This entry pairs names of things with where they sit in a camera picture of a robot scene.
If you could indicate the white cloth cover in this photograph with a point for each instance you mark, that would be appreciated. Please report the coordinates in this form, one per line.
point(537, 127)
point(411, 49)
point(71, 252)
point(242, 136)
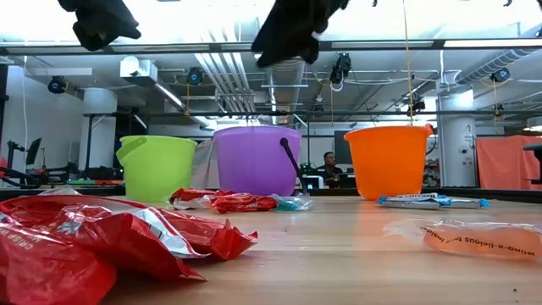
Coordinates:
point(205, 165)

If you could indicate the green plastic bucket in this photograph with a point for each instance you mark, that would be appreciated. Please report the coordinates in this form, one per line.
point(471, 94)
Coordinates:
point(156, 169)

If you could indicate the orange cloth screen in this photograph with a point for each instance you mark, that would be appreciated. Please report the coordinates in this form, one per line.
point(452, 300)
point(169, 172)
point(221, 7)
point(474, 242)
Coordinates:
point(508, 163)

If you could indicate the silver round air duct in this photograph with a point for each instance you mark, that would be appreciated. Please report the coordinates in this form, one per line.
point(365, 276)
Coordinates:
point(285, 91)

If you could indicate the silver flexible air duct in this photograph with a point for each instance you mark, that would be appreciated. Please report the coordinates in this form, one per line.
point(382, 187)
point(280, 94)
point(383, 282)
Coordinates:
point(491, 65)

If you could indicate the black ceiling camera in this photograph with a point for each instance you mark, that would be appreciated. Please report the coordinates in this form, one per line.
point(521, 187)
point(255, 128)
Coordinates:
point(341, 68)
point(56, 84)
point(194, 76)
point(500, 75)
point(417, 105)

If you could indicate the person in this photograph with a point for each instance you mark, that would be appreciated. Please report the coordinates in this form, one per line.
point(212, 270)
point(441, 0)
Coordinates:
point(330, 163)

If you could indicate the small white screen device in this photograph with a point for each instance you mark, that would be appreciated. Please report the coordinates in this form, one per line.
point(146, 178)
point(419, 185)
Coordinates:
point(313, 182)

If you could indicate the white round column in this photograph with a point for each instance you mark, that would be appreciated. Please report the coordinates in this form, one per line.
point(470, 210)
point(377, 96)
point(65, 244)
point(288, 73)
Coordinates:
point(456, 140)
point(99, 129)

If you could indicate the black tilted monitor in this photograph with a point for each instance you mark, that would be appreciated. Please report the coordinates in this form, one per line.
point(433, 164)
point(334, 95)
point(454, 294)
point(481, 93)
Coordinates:
point(33, 150)

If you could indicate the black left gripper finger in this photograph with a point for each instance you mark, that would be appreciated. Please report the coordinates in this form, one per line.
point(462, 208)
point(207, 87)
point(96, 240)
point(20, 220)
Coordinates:
point(97, 39)
point(125, 29)

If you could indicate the white ventilation box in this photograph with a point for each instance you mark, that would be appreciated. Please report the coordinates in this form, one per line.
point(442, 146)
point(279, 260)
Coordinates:
point(137, 70)

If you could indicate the purple plastic bucket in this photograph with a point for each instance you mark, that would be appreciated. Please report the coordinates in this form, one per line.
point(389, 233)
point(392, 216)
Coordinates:
point(254, 165)

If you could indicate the dark wall monitor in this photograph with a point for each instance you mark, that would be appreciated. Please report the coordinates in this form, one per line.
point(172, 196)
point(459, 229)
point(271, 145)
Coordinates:
point(343, 142)

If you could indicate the black overhead rig beam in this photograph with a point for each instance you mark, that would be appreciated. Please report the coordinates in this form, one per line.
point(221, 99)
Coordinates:
point(190, 43)

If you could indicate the orange plastic bucket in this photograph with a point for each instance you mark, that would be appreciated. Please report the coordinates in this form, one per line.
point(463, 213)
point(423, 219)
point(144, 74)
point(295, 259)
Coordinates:
point(389, 165)

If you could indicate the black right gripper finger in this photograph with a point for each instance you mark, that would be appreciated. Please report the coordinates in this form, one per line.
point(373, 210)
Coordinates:
point(296, 46)
point(262, 51)

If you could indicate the black background robot arm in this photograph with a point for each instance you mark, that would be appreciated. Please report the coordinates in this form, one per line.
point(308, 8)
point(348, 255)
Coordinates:
point(14, 171)

